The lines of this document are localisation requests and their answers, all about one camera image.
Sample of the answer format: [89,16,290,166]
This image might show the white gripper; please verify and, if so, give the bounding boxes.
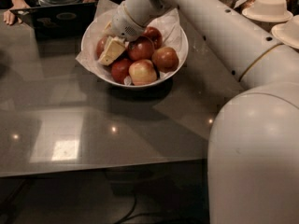
[97,3,145,66]

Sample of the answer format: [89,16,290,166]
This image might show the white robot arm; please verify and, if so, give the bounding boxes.
[108,0,299,224]

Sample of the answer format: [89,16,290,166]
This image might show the white bowl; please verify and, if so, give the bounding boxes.
[80,5,190,89]

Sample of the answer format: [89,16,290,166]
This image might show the centre red apple with sticker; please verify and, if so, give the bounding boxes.
[127,36,155,61]

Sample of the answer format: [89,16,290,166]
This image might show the front yellow-red apple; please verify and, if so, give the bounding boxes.
[129,59,157,86]

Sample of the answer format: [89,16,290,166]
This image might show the person's left hand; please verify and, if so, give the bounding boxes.
[82,0,95,3]

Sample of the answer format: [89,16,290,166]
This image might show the person's right hand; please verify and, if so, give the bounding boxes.
[3,5,28,26]

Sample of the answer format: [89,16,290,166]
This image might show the black laptop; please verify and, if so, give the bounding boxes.
[11,2,96,38]

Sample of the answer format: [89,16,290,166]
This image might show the white paper liner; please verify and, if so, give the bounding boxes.
[75,0,182,83]

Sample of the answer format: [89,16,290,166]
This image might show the front stack of paper bowls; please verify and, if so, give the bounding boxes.
[271,15,299,49]

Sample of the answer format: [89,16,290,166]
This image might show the black cable on floor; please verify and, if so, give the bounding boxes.
[102,170,206,224]

